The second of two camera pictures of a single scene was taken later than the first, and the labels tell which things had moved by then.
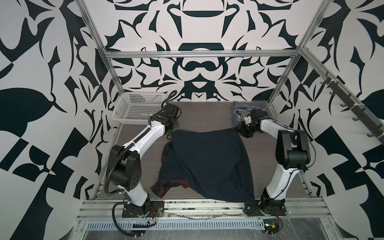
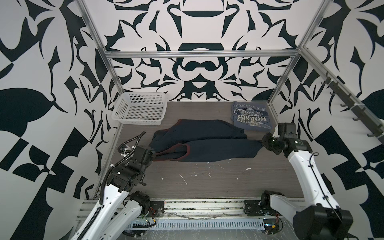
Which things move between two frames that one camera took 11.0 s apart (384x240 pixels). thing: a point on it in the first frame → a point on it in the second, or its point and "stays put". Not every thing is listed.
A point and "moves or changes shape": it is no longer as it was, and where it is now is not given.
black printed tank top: (214, 163) moves or changes shape
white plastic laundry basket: (136, 107) stays put
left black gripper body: (173, 123) → (141, 170)
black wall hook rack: (362, 114) stays put
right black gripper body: (247, 130) → (272, 142)
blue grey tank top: (241, 109) stays put
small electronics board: (271, 226) stays put
